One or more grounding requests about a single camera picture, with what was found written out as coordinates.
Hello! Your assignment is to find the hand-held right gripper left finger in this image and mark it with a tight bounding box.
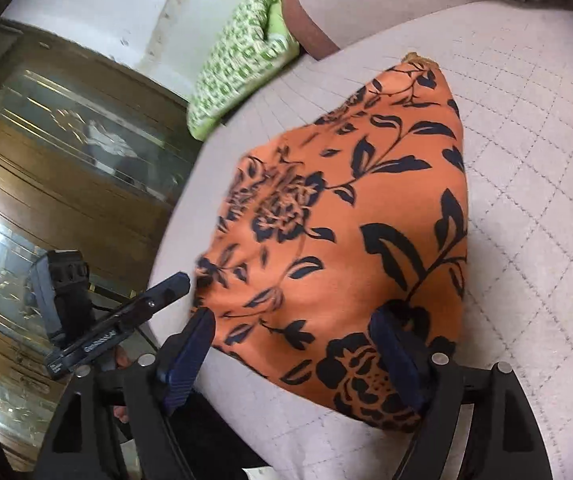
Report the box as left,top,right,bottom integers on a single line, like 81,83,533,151
34,307,217,480

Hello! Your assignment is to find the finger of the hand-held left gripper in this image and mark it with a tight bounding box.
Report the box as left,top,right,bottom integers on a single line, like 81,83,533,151
131,271,191,321

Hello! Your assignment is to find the beige quilted sofa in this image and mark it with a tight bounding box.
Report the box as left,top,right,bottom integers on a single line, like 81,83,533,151
146,0,573,480

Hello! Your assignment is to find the green patterned cushion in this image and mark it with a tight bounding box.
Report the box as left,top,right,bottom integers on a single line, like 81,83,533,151
186,0,301,141

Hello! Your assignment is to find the wooden glass-door cabinet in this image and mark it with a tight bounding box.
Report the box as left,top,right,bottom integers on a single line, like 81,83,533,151
0,20,204,473

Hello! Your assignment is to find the orange floral garment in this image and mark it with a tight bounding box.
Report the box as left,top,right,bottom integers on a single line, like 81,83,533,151
190,52,469,433

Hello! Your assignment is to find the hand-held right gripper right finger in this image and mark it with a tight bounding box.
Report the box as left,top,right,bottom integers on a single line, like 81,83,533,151
369,307,554,480

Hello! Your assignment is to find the person's left hand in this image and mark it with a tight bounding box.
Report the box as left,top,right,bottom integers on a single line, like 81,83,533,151
111,349,134,422

